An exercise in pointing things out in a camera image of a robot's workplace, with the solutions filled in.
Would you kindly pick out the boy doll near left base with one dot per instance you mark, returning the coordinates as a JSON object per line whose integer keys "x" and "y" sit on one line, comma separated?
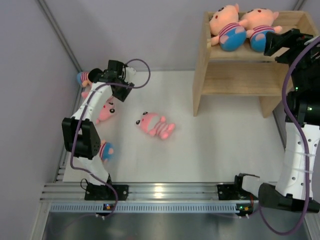
{"x": 106, "y": 151}

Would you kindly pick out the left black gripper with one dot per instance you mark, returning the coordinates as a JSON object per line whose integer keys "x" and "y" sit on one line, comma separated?
{"x": 121, "y": 95}

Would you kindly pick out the pink striped plush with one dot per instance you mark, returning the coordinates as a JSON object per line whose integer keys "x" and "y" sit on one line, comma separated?
{"x": 154, "y": 124}
{"x": 85, "y": 94}
{"x": 108, "y": 110}

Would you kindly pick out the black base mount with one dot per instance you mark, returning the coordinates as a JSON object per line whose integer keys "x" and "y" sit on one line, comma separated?
{"x": 104, "y": 193}
{"x": 227, "y": 192}

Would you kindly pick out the boy doll shelved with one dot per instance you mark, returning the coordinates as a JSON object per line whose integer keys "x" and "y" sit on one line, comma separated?
{"x": 259, "y": 23}
{"x": 227, "y": 30}

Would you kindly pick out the pink striped plush upper left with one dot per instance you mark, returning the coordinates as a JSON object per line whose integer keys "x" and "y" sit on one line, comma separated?
{"x": 85, "y": 94}

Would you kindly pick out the wooden two-tier shelf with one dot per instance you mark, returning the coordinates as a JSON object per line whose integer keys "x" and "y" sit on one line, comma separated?
{"x": 242, "y": 72}

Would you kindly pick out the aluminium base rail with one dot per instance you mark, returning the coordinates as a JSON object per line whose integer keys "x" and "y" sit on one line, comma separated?
{"x": 145, "y": 198}

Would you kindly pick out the boy doll back corner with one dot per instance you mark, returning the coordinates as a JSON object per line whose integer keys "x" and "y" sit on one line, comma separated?
{"x": 87, "y": 78}

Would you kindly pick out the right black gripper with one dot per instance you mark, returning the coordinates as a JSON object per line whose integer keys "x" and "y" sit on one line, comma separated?
{"x": 290, "y": 39}

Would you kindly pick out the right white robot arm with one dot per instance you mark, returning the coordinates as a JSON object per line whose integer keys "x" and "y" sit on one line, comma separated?
{"x": 301, "y": 102}

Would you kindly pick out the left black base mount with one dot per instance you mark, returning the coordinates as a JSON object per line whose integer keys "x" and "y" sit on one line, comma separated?
{"x": 104, "y": 193}

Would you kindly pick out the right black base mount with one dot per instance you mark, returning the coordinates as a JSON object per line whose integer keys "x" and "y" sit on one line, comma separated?
{"x": 227, "y": 192}

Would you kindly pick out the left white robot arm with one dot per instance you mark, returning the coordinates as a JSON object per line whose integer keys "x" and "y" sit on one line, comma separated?
{"x": 80, "y": 135}

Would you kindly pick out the pink striped plush lower left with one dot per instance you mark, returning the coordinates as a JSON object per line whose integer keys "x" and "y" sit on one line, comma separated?
{"x": 108, "y": 110}

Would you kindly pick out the pink striped plush centre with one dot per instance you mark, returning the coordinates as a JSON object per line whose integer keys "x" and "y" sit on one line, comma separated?
{"x": 154, "y": 124}

